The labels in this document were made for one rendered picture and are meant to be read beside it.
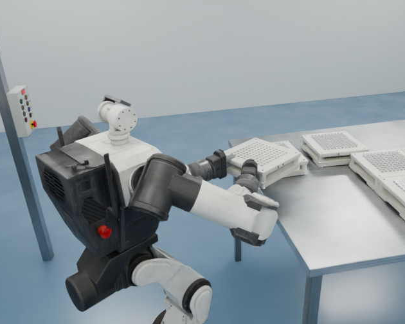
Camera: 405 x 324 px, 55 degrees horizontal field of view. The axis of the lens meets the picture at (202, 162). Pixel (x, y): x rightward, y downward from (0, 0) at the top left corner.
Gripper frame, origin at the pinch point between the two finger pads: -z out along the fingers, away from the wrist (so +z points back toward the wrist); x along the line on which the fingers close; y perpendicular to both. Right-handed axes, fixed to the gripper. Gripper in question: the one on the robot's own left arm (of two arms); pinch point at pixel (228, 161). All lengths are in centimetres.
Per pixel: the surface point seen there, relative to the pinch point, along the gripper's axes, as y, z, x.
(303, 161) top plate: 5.9, -38.5, 11.4
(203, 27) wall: -302, -200, 0
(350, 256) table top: 54, -8, 17
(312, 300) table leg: 50, 4, 33
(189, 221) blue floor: -100, -37, 103
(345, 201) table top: 32, -35, 18
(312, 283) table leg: 50, 5, 25
